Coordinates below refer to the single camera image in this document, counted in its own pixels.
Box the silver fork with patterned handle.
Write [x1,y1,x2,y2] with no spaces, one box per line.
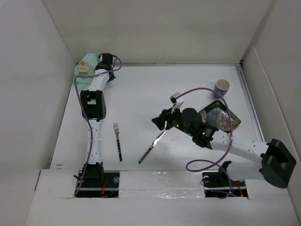
[113,123,122,161]

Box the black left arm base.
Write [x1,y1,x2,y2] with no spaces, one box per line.
[75,171,120,198]

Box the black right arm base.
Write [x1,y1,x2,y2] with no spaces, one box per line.
[200,171,248,198]

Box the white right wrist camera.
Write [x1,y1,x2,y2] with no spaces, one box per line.
[170,92,184,114]

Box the black floral rectangular plate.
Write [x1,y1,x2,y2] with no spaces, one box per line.
[198,100,230,133]

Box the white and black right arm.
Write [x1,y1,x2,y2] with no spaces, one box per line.
[151,108,296,188]

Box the knife with patterned handle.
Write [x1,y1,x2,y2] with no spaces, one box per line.
[138,130,166,164]

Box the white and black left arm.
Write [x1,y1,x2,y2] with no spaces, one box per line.
[80,53,115,187]

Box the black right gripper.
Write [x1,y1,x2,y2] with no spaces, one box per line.
[151,104,195,137]

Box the green cartoon print cloth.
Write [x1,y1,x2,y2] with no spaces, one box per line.
[72,53,99,89]

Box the purple cup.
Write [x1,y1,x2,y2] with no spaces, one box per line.
[214,79,230,97]

